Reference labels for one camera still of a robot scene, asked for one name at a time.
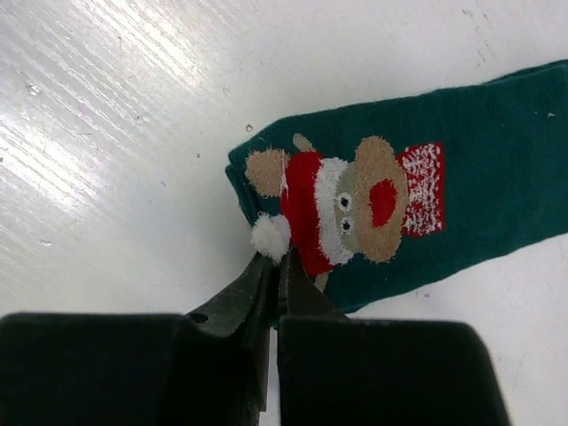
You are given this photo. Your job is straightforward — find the dark green reindeer sock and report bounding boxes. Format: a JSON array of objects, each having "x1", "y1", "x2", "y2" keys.
[{"x1": 225, "y1": 60, "x2": 567, "y2": 312}]

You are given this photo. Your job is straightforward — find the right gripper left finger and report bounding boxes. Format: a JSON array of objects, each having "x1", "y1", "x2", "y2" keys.
[{"x1": 1, "y1": 256, "x2": 272, "y2": 425}]

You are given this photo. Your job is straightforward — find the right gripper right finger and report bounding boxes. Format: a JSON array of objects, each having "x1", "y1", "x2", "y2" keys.
[{"x1": 277, "y1": 251, "x2": 510, "y2": 425}]

